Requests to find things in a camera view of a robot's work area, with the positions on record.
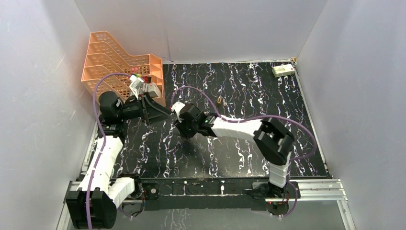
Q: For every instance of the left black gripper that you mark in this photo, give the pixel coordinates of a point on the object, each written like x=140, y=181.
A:
x=146, y=108

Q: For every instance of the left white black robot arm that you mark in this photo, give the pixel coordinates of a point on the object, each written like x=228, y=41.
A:
x=101, y=158

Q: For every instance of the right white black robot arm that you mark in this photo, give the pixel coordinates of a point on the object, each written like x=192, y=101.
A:
x=273, y=139

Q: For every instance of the small grey white box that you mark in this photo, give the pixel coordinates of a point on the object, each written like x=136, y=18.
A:
x=153, y=90

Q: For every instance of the set of coloured markers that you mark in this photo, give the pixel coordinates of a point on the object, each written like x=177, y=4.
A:
x=145, y=78

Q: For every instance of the orange plastic file organizer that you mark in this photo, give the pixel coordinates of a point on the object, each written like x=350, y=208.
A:
x=105, y=55

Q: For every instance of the white green box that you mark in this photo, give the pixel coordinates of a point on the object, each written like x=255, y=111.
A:
x=283, y=70

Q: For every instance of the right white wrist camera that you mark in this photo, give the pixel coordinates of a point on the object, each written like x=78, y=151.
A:
x=176, y=108

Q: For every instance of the black aluminium base frame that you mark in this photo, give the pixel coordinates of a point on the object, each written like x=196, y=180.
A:
x=228, y=193

